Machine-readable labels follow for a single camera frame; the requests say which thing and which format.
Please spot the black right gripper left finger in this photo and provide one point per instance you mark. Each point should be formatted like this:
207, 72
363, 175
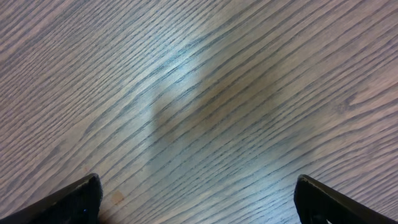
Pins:
78, 202

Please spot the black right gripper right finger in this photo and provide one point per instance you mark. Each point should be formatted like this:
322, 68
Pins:
316, 202

